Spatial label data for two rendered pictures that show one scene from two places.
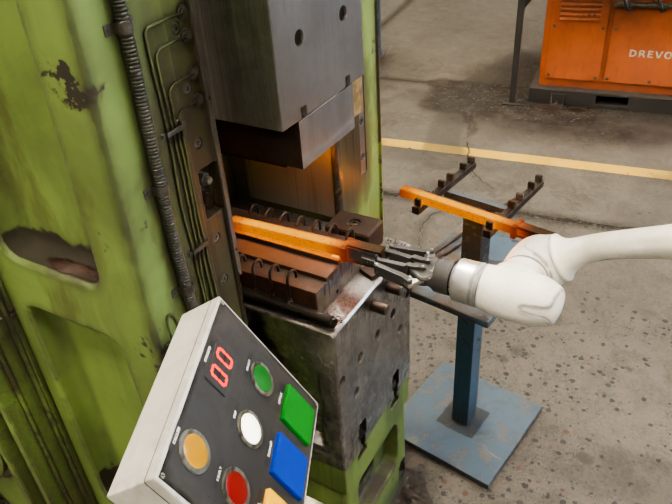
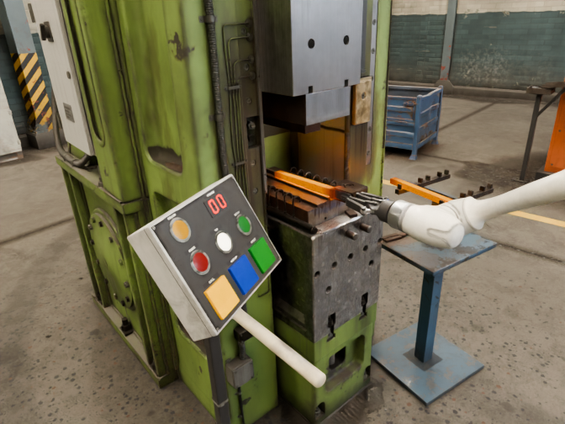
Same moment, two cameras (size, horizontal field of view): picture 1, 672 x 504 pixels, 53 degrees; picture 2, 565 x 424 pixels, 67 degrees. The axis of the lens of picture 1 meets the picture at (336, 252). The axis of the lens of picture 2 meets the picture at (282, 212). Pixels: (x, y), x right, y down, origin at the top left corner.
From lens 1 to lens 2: 42 cm
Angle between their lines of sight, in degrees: 19
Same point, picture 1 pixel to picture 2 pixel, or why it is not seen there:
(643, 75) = not seen: outside the picture
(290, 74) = (302, 63)
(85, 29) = (188, 14)
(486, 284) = (409, 214)
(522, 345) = (482, 325)
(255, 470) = (218, 262)
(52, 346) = not seen: hidden behind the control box
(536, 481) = (465, 411)
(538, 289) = (442, 219)
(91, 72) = (187, 39)
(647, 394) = not seen: outside the picture
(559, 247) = (470, 204)
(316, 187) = (335, 166)
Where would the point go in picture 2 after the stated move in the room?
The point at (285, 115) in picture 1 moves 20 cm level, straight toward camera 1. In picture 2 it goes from (296, 87) to (279, 99)
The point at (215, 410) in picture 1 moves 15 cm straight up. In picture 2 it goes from (203, 220) to (195, 160)
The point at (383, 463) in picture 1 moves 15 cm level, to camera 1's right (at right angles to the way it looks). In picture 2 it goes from (353, 363) to (387, 370)
